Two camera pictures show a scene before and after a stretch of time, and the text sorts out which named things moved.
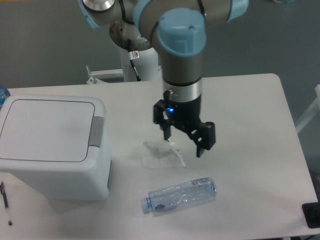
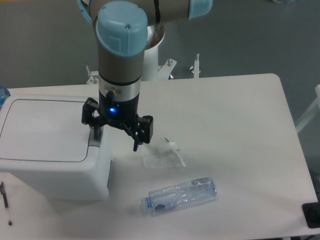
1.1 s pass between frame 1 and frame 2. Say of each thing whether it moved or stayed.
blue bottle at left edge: stayed
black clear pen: stayed
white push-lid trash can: stayed
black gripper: moved
